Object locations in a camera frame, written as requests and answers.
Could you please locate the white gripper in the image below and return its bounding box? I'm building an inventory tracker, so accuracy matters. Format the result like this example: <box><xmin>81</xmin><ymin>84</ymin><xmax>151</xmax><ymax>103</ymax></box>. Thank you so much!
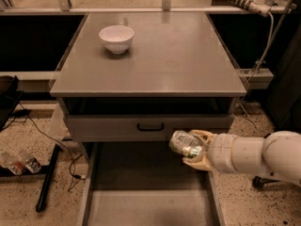
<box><xmin>182</xmin><ymin>129</ymin><xmax>237</xmax><ymax>173</ymax></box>

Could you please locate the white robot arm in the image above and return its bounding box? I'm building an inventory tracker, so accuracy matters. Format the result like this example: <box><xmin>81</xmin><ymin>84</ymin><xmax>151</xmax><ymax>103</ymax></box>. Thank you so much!
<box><xmin>182</xmin><ymin>131</ymin><xmax>301</xmax><ymax>186</ymax></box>

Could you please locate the grey top drawer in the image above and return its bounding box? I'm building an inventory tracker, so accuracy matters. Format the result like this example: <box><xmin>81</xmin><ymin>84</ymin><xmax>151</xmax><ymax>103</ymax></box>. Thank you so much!
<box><xmin>65</xmin><ymin>114</ymin><xmax>234</xmax><ymax>142</ymax></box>

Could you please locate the open grey middle drawer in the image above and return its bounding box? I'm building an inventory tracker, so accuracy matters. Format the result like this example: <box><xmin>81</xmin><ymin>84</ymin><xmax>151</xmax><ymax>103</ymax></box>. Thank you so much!
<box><xmin>76</xmin><ymin>142</ymin><xmax>226</xmax><ymax>226</ymax></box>

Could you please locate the grey drawer cabinet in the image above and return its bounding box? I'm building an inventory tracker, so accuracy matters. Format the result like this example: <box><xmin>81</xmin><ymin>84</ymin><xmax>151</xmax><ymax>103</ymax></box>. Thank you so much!
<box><xmin>49</xmin><ymin>10</ymin><xmax>248</xmax><ymax>163</ymax></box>

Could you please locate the black office chair base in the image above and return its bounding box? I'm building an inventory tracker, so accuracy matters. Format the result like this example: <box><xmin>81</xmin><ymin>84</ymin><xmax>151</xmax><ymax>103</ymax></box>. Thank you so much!
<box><xmin>252</xmin><ymin>176</ymin><xmax>277</xmax><ymax>189</ymax></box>

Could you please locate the white ceramic bowl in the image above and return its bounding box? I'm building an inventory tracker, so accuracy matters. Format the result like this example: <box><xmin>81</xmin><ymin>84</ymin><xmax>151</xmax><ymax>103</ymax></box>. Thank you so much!
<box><xmin>99</xmin><ymin>25</ymin><xmax>135</xmax><ymax>54</ymax></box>

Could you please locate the white power strip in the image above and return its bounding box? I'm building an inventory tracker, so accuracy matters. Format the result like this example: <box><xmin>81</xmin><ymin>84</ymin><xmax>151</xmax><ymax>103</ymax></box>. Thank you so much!
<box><xmin>226</xmin><ymin>0</ymin><xmax>271</xmax><ymax>17</ymax></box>

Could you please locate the black stand base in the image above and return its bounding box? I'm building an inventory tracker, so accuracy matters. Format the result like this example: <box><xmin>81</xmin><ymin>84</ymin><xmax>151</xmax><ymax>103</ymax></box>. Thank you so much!
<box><xmin>0</xmin><ymin>144</ymin><xmax>61</xmax><ymax>213</ymax></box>

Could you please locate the right plastic bottle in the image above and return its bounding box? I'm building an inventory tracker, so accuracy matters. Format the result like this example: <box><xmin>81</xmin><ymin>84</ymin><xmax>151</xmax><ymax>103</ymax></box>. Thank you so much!
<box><xmin>19</xmin><ymin>150</ymin><xmax>41</xmax><ymax>173</ymax></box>

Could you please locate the plastic bottle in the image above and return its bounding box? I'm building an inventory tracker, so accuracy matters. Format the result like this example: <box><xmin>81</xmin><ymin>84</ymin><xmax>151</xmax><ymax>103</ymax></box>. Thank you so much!
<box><xmin>1</xmin><ymin>152</ymin><xmax>24</xmax><ymax>176</ymax></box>
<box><xmin>19</xmin><ymin>150</ymin><xmax>41</xmax><ymax>173</ymax></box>

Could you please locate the left plastic bottle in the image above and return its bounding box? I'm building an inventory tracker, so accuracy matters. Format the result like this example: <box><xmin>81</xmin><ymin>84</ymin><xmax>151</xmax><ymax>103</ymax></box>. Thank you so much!
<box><xmin>1</xmin><ymin>152</ymin><xmax>24</xmax><ymax>176</ymax></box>

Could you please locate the black drawer handle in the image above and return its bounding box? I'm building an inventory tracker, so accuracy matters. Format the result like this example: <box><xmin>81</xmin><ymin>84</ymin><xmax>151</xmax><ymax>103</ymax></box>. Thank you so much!
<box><xmin>136</xmin><ymin>123</ymin><xmax>165</xmax><ymax>132</ymax></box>

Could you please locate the black floor cable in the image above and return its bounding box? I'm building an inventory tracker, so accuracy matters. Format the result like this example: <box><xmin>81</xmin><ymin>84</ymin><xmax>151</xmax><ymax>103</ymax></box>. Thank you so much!
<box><xmin>3</xmin><ymin>102</ymin><xmax>87</xmax><ymax>193</ymax></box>

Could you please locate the white power cable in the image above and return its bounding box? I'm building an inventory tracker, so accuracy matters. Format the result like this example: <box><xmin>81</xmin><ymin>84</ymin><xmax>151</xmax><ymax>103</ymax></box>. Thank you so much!
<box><xmin>238</xmin><ymin>12</ymin><xmax>276</xmax><ymax>129</ymax></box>

